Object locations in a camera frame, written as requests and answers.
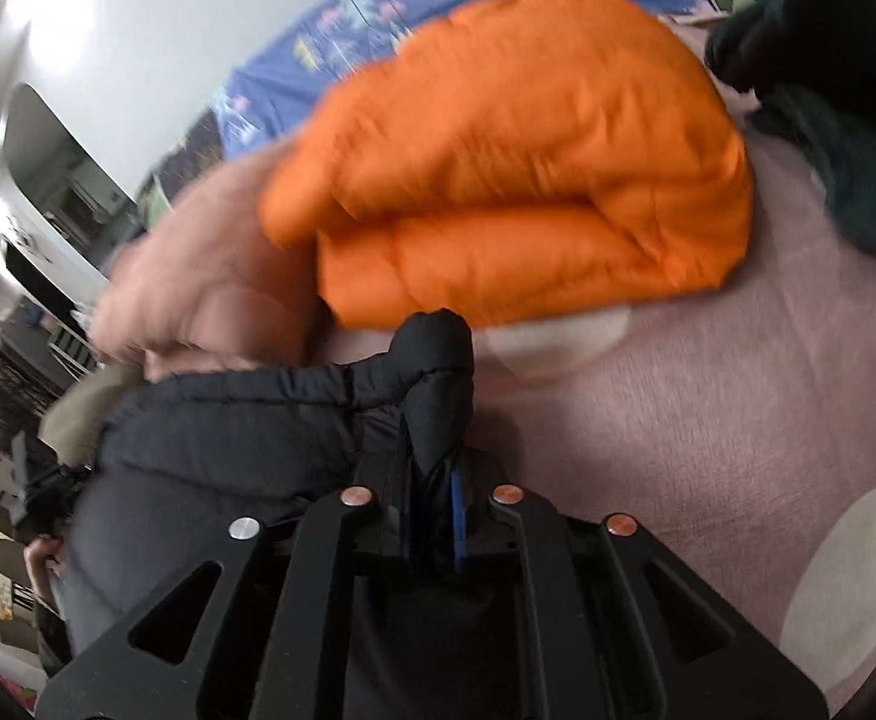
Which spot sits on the black hooded puffer jacket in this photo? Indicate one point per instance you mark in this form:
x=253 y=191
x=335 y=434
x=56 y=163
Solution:
x=220 y=435

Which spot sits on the person's left hand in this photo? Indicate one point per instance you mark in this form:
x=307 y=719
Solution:
x=42 y=559

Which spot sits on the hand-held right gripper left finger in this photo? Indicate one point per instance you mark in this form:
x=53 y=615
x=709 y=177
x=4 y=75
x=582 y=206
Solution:
x=378 y=532

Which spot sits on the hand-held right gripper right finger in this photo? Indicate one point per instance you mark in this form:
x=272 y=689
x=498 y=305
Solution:
x=459 y=521

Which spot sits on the blue tree print sheet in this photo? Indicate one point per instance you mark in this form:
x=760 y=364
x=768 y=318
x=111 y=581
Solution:
x=348 y=37

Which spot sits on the pink dotted bed sheet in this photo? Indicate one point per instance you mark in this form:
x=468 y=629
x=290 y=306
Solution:
x=670 y=405

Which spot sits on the brown fluffy towel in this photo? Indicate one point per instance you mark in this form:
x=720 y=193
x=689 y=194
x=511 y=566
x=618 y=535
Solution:
x=82 y=412

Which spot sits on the purple tree print pillow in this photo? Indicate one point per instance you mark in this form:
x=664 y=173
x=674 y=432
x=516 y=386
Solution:
x=190 y=150

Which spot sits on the folded orange puffer jacket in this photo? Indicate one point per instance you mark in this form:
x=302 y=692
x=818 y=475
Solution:
x=528 y=165

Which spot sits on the dark green garment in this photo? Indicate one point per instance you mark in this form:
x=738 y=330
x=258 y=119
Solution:
x=858 y=105

